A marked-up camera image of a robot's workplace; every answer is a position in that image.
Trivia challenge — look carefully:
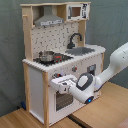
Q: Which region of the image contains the grey range hood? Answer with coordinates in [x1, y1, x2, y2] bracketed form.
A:
[34, 5, 64, 27]

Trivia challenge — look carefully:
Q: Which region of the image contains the black toy faucet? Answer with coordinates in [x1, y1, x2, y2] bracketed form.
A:
[67, 33, 83, 49]

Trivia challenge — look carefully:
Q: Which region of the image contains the white oven door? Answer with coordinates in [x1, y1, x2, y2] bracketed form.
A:
[49, 86, 83, 125]

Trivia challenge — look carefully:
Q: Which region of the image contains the blue object behind kitchen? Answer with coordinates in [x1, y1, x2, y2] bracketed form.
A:
[20, 101, 26, 110]

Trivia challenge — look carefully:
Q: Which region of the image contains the toy microwave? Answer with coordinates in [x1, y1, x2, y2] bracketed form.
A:
[67, 4, 89, 21]

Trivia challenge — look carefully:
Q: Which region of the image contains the dishwasher door with handle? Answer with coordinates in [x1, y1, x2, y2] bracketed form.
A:
[80, 54, 103, 100]

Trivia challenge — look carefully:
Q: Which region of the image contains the wooden toy kitchen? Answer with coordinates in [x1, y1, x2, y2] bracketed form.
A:
[22, 2, 105, 127]

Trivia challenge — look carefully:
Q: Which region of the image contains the silver toy pot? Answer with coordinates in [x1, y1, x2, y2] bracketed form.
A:
[39, 51, 55, 62]

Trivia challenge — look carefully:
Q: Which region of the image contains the grey toy sink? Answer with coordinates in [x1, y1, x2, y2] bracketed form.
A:
[66, 47, 94, 56]

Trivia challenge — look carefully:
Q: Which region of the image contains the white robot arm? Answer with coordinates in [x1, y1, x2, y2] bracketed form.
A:
[50, 42, 128, 104]

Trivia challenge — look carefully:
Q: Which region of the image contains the left stove knob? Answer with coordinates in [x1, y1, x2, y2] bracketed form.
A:
[54, 73, 61, 78]

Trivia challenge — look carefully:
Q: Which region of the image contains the black toy stovetop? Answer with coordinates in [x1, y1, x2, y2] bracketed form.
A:
[34, 53, 71, 66]

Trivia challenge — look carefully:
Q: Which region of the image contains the right stove knob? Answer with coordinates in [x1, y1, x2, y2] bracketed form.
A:
[72, 66, 77, 72]

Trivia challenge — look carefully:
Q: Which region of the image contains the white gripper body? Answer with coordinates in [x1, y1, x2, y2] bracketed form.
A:
[50, 75, 77, 94]

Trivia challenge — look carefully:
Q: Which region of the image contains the stove knob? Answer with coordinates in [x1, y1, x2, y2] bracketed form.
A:
[54, 73, 61, 78]
[72, 66, 77, 72]

